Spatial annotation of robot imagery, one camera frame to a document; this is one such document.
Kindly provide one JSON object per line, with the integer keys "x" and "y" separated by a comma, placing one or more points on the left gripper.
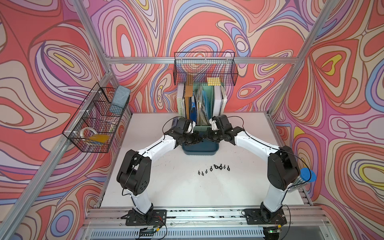
{"x": 195, "y": 140}

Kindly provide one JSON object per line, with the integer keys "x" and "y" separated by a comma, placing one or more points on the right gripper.
{"x": 208, "y": 136}

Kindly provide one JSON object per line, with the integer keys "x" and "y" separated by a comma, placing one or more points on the teal plastic storage tray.
{"x": 203, "y": 148}

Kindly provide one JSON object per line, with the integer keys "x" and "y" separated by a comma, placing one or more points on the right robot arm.
{"x": 282, "y": 167}

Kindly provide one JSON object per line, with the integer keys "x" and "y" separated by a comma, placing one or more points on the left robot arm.
{"x": 135, "y": 171}

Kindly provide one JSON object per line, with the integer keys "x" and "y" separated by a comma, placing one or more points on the blue folder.
{"x": 193, "y": 111}

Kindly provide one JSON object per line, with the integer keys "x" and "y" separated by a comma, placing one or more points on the mint green file organizer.
{"x": 203, "y": 95}

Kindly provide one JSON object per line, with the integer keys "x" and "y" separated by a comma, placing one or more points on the white binder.
{"x": 217, "y": 101}

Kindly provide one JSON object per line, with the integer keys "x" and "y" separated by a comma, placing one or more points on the brown folder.
{"x": 187, "y": 96}

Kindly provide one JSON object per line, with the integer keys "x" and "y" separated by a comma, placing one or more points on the yellow sticky note pad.
{"x": 214, "y": 81}

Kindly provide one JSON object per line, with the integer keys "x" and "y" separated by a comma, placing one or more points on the grey blue sponge block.
{"x": 121, "y": 96}

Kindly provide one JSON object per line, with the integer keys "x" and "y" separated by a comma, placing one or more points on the yellow pad in basket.
{"x": 97, "y": 139}

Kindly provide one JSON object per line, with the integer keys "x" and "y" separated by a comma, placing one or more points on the blue lid clear jar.
{"x": 306, "y": 176}

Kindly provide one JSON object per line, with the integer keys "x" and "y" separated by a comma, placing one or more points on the white tape roll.
{"x": 87, "y": 132}

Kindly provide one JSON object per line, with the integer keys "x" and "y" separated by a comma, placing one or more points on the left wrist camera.
{"x": 183, "y": 126}

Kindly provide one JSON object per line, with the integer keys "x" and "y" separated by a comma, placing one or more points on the black wire basket back wall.
{"x": 193, "y": 68}

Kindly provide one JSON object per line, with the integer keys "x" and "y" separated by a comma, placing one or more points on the black wire basket wall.
{"x": 193, "y": 68}
{"x": 96, "y": 112}

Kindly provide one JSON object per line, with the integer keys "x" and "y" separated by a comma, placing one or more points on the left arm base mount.
{"x": 147, "y": 216}

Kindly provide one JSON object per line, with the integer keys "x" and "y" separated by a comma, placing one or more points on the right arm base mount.
{"x": 257, "y": 216}

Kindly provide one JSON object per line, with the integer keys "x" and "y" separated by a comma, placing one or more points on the black wire basket left wall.
{"x": 96, "y": 112}

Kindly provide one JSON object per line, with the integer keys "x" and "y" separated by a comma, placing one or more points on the aluminium front rail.
{"x": 208, "y": 223}

